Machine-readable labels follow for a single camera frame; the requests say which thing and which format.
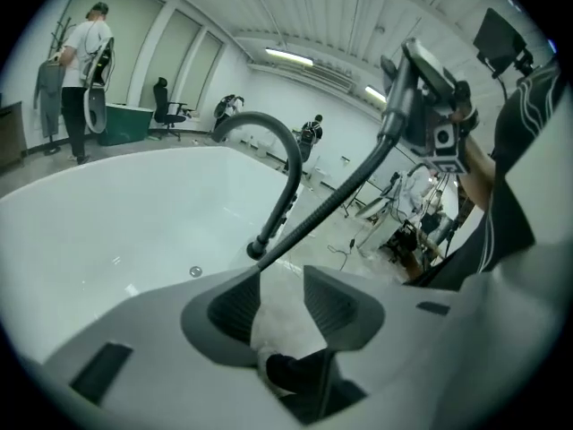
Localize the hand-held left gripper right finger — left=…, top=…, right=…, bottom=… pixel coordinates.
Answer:
left=304, top=265, right=487, bottom=430

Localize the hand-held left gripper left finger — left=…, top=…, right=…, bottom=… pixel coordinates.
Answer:
left=44, top=267, right=292, bottom=430

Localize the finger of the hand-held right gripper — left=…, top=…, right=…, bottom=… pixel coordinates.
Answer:
left=401, top=38, right=454, bottom=102

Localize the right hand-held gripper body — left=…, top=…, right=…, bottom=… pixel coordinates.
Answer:
left=402, top=82, right=480, bottom=176

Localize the white bathtub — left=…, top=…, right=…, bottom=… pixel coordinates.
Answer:
left=0, top=144, right=314, bottom=369

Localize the black shower hose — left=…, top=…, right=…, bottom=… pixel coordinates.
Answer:
left=256, top=133, right=398, bottom=272

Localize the person's right forearm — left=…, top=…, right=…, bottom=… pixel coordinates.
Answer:
left=457, top=134, right=499, bottom=218

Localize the dark green bathtub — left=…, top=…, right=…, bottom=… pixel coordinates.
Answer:
left=98, top=102, right=156, bottom=147

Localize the person's right hand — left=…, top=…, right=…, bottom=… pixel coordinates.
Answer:
left=450, top=100, right=476, bottom=127

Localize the person's black shirt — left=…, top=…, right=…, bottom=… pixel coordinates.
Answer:
left=400, top=58, right=566, bottom=293

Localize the black monitor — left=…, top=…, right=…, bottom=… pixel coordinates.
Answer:
left=473, top=7, right=535, bottom=79

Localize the black curved faucet spout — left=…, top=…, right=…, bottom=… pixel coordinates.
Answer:
left=211, top=110, right=304, bottom=262

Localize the black coat rack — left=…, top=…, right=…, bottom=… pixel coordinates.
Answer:
left=31, top=14, right=78, bottom=157

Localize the black office chair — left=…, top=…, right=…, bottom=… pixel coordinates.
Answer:
left=151, top=76, right=190, bottom=142

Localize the brown wooden cabinet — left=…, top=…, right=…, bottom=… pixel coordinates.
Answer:
left=0, top=100, right=26, bottom=172

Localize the white grey backpack rig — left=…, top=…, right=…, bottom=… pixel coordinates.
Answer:
left=81, top=36, right=118, bottom=135

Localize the grey hanging garment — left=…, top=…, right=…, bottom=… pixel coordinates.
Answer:
left=32, top=58, right=68, bottom=139

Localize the black cable with adapter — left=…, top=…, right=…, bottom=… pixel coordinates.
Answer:
left=325, top=236, right=360, bottom=271

